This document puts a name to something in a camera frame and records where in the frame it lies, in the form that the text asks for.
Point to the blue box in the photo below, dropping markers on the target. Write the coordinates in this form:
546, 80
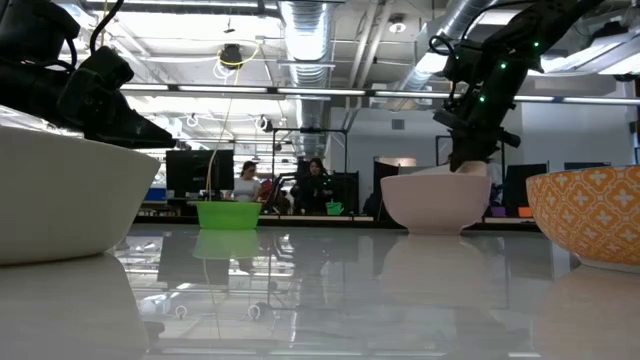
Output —
155, 194

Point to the purple box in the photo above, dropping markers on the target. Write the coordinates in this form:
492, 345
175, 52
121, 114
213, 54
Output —
498, 211

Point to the pale pink bowl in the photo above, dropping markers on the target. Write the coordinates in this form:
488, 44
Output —
435, 202

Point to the orange box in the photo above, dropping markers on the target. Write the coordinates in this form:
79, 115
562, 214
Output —
525, 212

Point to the small green bucket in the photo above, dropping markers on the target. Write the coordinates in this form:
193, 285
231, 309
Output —
334, 208

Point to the black metal stand frame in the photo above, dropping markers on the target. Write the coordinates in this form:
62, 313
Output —
310, 131

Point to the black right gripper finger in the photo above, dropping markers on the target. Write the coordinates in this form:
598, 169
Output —
459, 164

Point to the large white bowl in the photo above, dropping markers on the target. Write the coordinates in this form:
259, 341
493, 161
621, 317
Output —
65, 200

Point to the green plastic bowl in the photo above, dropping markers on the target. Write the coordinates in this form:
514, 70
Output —
228, 216

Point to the black ceiling camera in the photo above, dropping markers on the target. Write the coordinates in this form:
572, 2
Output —
231, 55

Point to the black computer monitor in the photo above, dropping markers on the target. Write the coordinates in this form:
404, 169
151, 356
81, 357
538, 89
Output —
192, 170

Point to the long light bar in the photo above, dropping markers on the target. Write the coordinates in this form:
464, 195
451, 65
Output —
320, 91

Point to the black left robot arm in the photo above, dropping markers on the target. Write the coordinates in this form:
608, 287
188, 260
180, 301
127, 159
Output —
30, 30

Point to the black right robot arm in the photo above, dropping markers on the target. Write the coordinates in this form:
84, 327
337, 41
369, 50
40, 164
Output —
520, 35

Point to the orange patterned bowl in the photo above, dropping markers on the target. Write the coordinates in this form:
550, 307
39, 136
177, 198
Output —
590, 215

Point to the silver air duct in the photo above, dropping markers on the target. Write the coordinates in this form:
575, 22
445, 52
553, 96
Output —
440, 35
306, 40

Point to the dark office partition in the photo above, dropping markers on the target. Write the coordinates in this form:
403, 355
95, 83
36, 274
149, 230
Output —
525, 187

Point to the person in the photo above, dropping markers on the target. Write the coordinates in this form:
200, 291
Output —
312, 190
246, 187

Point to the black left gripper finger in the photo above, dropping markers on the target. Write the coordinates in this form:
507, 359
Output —
135, 135

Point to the round ceiling lamp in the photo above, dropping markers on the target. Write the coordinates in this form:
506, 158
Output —
397, 27

